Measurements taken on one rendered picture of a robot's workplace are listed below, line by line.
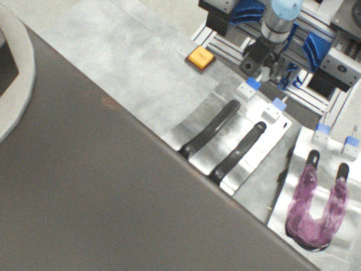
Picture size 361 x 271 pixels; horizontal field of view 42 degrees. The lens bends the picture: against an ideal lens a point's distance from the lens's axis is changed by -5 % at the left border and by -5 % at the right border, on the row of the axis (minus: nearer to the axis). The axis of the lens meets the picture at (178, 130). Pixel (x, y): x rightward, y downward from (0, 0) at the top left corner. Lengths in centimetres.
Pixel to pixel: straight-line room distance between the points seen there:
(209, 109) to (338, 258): 59
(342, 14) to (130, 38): 73
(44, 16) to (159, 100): 139
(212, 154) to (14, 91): 120
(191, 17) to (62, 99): 257
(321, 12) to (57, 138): 157
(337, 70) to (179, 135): 58
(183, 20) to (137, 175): 257
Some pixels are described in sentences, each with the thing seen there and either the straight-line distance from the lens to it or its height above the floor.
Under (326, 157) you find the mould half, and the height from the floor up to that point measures 86.
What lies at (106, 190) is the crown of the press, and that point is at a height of 201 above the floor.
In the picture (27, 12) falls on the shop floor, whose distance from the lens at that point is 289.
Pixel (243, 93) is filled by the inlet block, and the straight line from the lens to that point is 153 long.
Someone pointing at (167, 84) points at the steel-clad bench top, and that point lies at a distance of 164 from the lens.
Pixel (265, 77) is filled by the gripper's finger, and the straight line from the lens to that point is 142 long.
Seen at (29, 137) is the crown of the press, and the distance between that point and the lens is 25.
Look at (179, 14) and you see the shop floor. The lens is 282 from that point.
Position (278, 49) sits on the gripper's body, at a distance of 136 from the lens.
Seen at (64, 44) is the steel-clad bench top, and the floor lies 80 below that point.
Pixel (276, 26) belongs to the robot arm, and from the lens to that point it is 123.
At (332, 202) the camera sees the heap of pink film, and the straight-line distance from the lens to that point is 147.
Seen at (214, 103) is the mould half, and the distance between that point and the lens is 153.
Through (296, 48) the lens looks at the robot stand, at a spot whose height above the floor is 77.
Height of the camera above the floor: 223
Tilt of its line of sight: 66 degrees down
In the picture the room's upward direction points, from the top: 12 degrees clockwise
